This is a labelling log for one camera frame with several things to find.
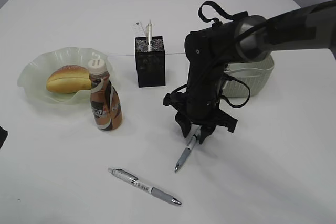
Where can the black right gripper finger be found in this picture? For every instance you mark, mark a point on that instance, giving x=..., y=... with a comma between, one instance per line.
x=205, y=131
x=184, y=122

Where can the grey-green woven plastic basket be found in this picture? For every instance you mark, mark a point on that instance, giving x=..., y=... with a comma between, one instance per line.
x=255, y=75

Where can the brown coffee drink bottle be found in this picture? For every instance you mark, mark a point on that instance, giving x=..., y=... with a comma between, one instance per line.
x=104, y=99

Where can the clear plastic ruler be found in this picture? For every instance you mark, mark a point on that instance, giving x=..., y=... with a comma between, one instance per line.
x=138, y=29

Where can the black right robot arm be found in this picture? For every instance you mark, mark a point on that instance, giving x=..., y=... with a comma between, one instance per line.
x=243, y=38

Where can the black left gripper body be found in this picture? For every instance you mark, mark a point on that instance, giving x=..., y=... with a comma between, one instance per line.
x=3, y=136

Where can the blue grey ballpoint pen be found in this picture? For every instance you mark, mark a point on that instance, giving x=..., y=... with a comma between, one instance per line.
x=186, y=153

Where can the black mesh pen holder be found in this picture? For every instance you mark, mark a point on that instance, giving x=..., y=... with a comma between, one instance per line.
x=150, y=65

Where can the golden bread roll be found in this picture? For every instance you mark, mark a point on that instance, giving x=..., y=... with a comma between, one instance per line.
x=69, y=79

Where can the pale green wavy plate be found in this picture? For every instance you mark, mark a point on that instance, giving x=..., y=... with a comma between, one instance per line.
x=34, y=77

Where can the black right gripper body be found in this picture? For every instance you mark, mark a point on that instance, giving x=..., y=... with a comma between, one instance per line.
x=203, y=108

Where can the grey white ballpoint pen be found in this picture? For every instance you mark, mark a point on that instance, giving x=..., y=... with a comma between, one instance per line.
x=145, y=187

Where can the beige white ballpoint pen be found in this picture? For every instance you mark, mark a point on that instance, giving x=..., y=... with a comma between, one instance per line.
x=149, y=36

